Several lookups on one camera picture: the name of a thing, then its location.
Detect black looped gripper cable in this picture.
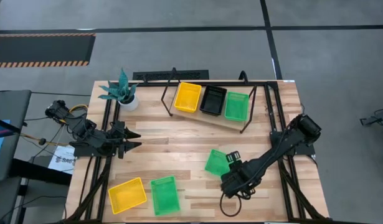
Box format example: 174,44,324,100
220,192,242,218

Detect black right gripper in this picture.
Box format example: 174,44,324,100
221,151,260,199

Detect grey side desk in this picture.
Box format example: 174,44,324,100
0,89,32,182

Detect green snake plant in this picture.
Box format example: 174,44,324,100
97,68,139,105

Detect black plastic basket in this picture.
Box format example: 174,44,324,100
199,84,228,117

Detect yellow cable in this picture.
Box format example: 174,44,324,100
19,103,89,147

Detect wooden shelf with black frame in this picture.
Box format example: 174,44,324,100
161,67,258,134

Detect black metal stand legs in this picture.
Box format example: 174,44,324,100
359,108,383,127

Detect black hazard-striped floor mat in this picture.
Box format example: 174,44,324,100
0,32,97,68

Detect white plant pot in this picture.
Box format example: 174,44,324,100
118,93,139,112

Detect yellow plastic basket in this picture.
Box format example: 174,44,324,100
108,177,148,215
174,82,202,113

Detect black desk base beam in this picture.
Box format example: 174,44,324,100
9,157,73,187

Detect green plastic basket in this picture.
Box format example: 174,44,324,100
150,175,181,217
204,149,232,177
224,91,250,123

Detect white printed paper sheet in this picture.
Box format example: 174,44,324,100
47,145,77,175

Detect black perforated floor grate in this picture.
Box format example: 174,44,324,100
132,69,210,81

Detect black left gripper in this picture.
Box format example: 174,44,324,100
110,120,143,159

